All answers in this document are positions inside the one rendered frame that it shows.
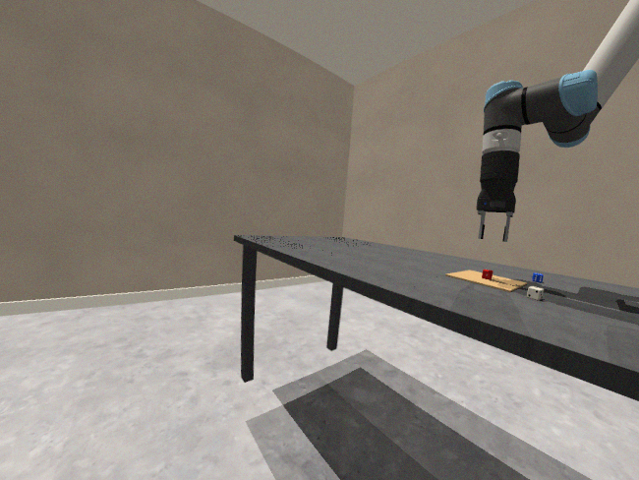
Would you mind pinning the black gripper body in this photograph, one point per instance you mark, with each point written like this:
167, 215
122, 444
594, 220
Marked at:
499, 170

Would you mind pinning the white die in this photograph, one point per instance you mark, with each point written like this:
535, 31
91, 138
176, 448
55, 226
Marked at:
535, 293

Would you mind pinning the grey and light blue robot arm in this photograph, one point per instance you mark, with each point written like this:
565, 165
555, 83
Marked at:
558, 103

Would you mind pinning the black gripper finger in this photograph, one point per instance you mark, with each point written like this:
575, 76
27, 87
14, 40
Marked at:
509, 214
482, 226

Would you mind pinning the tan square mat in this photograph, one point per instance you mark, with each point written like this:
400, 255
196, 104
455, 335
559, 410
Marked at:
496, 282

